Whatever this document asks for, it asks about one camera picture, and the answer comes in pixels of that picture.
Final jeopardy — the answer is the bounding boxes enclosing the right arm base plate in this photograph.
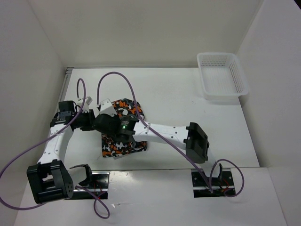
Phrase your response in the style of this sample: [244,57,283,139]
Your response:
[191,170,236,198]

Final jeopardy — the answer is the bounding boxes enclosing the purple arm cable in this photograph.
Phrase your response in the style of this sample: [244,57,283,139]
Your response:
[0,78,111,219]
[96,72,245,196]

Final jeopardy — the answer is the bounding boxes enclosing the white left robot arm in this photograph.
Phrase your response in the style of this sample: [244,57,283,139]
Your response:
[27,97,95,204]

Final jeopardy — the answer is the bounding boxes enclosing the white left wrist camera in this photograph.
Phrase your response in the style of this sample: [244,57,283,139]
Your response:
[76,96,92,113]

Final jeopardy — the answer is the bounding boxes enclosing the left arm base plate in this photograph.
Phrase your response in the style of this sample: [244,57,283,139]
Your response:
[68,171,110,200]

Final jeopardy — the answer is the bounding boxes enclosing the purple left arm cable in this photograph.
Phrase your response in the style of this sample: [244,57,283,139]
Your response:
[0,78,111,219]

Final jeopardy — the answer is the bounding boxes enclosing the orange camouflage shorts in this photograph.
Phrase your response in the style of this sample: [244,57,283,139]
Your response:
[101,97,149,160]

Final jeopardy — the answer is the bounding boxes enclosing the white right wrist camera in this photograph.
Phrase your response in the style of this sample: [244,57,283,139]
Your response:
[97,99,117,117]

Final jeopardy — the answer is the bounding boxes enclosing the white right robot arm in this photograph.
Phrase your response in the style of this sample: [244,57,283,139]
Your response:
[92,114,223,187]

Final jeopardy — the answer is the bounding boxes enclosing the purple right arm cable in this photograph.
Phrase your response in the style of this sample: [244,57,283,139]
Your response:
[96,72,245,196]

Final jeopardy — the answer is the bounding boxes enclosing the white perforated plastic basket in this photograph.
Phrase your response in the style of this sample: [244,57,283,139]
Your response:
[197,52,249,101]

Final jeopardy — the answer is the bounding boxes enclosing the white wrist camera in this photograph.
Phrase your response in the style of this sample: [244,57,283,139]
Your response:
[76,96,92,113]
[97,99,117,117]

